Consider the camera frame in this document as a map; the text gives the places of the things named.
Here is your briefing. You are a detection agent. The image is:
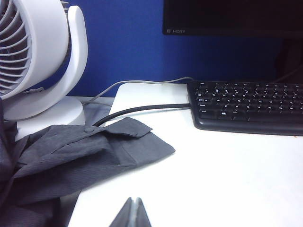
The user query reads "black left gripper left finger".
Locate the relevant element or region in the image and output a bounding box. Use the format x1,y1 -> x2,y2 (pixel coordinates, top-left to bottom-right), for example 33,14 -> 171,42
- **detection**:
108,197 -> 134,227

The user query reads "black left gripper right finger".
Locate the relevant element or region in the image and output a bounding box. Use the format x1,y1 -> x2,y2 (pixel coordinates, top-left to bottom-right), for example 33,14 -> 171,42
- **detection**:
134,197 -> 152,227

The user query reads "dark grey cloth garment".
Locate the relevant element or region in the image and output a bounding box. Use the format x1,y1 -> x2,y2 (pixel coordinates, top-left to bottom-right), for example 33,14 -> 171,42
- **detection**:
0,99 -> 177,227

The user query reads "black computer keyboard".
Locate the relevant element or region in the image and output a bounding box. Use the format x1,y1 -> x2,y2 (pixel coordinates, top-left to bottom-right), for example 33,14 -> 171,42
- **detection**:
186,80 -> 303,137

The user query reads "white desk fan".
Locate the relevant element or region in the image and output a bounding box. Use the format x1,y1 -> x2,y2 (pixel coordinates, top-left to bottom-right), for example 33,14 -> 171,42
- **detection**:
0,0 -> 89,140

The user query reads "black monitor stand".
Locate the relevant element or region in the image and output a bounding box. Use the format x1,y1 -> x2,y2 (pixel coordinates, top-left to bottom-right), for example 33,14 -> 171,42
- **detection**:
274,37 -> 303,83

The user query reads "black computer monitor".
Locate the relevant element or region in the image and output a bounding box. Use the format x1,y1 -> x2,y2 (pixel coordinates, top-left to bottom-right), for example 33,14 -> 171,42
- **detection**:
162,0 -> 303,40

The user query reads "thick black keyboard cable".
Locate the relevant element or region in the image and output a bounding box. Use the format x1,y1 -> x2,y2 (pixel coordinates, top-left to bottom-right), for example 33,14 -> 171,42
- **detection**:
93,103 -> 191,127

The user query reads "thin grey cable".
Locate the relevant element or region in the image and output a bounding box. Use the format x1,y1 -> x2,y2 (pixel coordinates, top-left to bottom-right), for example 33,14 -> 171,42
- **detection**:
81,76 -> 195,105

